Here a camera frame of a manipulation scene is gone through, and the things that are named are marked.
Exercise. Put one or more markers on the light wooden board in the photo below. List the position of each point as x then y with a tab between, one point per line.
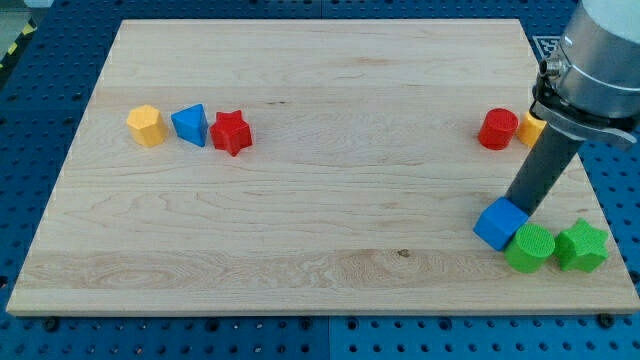
358	196

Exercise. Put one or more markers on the red star block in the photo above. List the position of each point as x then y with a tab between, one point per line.
230	132

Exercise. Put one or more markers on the yellow block behind arm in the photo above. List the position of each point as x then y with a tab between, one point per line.
530	129

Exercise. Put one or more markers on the dark grey pointer rod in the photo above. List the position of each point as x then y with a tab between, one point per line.
544	164

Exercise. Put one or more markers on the green cylinder block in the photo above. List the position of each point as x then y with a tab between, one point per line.
530	247

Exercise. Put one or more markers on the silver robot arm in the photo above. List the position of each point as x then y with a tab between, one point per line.
588	87

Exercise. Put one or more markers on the blue triangle block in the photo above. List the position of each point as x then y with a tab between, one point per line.
191	124

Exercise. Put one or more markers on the blue cube block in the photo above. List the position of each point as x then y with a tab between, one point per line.
499	222

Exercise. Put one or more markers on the black white fiducial marker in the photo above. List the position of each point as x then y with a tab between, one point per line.
544	45

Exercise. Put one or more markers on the green star block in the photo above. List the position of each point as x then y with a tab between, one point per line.
581	247

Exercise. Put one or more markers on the red cylinder block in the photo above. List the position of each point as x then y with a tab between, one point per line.
498	129

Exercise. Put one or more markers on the yellow hexagon block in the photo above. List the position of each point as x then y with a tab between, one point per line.
147	126

